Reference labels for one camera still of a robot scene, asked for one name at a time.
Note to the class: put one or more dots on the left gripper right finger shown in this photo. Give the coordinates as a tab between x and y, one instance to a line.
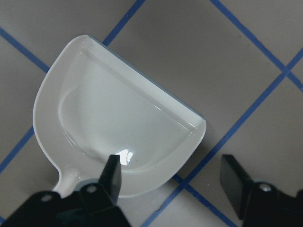
237	184

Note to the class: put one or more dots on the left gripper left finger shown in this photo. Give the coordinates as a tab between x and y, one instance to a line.
104	192

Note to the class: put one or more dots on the white plastic dustpan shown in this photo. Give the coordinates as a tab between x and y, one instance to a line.
93	104

